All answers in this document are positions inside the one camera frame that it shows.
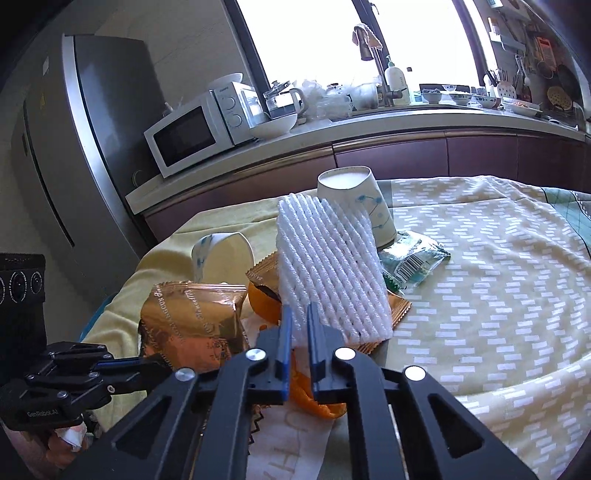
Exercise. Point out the pink cloth on faucet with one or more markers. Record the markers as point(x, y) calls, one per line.
point(367, 37)

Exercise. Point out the shallow white bowl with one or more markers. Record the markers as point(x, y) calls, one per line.
point(226, 82)

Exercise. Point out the green snack wrapper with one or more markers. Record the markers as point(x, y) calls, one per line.
point(411, 263)

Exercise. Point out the grey refrigerator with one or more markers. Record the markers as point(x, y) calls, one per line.
point(83, 161)

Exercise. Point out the white wall shelf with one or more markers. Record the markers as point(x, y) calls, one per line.
point(508, 37)

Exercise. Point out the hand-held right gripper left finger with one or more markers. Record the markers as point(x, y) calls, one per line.
point(285, 334)

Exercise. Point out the white perforated utensil holder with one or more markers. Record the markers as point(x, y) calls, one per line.
point(506, 90)

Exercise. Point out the steel kitchen faucet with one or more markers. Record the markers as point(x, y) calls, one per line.
point(381, 69)

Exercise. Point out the orange grater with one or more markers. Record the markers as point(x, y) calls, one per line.
point(545, 50)

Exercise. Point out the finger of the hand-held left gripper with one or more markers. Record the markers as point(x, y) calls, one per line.
point(83, 354)
point(138, 378)

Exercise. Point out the small bronze foil wrapper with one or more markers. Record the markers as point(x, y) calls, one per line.
point(263, 272)

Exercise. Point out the white soap bottle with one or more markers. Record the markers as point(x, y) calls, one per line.
point(397, 81)

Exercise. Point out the white microwave oven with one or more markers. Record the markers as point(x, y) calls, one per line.
point(184, 134)

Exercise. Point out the clear plastic bags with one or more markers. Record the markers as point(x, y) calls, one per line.
point(332, 99)

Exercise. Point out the white foam fruit net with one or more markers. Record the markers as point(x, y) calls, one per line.
point(323, 258)

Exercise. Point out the kitchen counter with cabinets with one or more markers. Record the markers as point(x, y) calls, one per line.
point(392, 152)

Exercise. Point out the black frying pan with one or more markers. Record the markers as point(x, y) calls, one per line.
point(568, 78)

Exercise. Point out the kitchen window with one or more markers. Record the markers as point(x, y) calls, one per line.
point(314, 41)

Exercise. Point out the yellow patterned tablecloth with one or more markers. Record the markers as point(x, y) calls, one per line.
point(485, 300)

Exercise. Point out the orange peel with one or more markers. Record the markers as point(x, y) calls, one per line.
point(302, 392)

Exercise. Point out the blue and white bowl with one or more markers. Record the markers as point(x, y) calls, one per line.
point(488, 101)
point(432, 97)
point(461, 98)

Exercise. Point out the large bronze foil wrapper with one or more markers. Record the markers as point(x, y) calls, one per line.
point(194, 318)

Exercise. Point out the large floral paper cup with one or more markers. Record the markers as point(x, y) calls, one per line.
point(369, 198)

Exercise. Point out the small floral paper cup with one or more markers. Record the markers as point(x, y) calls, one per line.
point(226, 254)

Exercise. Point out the white plate with food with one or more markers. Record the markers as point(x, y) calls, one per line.
point(521, 108)

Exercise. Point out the round perforated trivet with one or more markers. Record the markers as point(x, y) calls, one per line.
point(559, 99)

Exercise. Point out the white electric kettle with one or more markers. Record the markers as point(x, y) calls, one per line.
point(298, 99)

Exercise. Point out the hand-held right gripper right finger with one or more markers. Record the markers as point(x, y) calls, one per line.
point(316, 334)

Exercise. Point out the wide white bowl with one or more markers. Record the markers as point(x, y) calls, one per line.
point(272, 127)

